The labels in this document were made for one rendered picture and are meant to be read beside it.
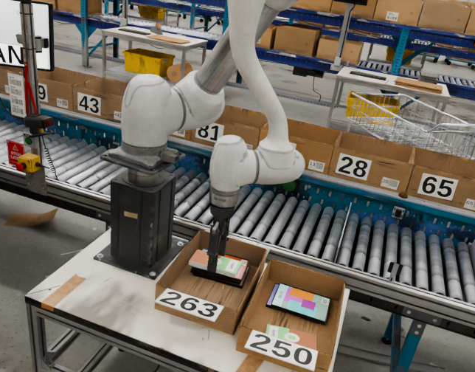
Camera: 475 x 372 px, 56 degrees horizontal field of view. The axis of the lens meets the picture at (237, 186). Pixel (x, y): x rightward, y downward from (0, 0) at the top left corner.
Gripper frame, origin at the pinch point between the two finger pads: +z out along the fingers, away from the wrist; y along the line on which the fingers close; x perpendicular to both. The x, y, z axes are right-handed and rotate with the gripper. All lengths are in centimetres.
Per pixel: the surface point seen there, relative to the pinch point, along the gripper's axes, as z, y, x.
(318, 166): 2, -103, 20
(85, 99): -5, -109, -122
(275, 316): 18.4, -2.1, 22.3
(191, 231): 23, -45, -26
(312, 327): 18.5, -2.3, 35.0
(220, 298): 18.4, -2.6, 2.3
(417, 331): 38, -41, 77
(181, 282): 18.3, -4.8, -13.4
